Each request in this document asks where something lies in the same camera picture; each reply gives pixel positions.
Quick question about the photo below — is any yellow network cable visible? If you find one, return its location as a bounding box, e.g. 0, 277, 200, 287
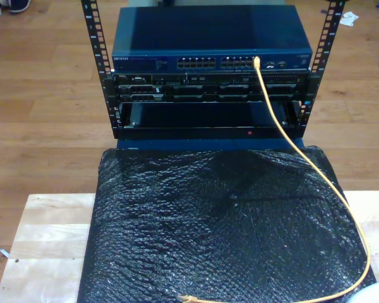
176, 55, 372, 303

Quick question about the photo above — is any black rack server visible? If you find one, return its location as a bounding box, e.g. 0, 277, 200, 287
112, 72, 310, 104

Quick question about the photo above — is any black rack frame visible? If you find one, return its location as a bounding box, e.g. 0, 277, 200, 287
80, 0, 347, 140

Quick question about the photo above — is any black bubble wrap mat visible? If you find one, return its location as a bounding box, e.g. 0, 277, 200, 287
76, 145, 379, 303

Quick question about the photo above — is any white crumpled paper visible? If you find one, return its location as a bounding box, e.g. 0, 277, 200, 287
339, 11, 360, 28

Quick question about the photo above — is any black rack shelf tray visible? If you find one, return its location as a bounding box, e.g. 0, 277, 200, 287
118, 100, 306, 140

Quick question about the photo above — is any blue network switch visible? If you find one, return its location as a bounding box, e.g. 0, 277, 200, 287
111, 4, 313, 73

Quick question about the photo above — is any blue base panel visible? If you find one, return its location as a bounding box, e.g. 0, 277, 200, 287
116, 138, 305, 152

